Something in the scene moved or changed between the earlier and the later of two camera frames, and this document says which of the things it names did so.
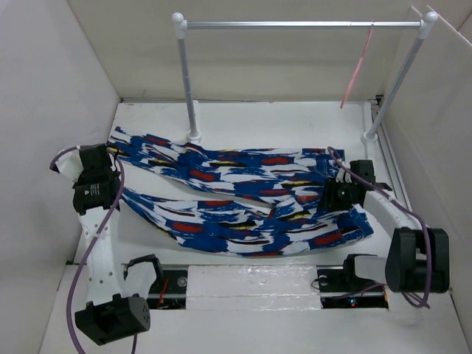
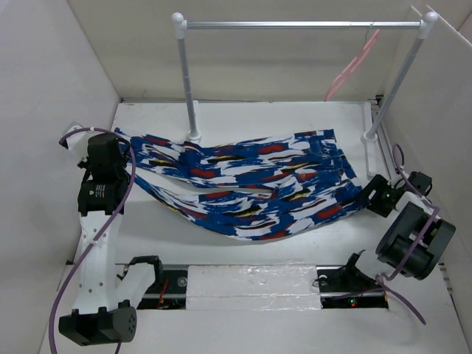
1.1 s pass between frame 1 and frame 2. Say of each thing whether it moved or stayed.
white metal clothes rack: stayed
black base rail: stayed
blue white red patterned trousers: moved
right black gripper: moved
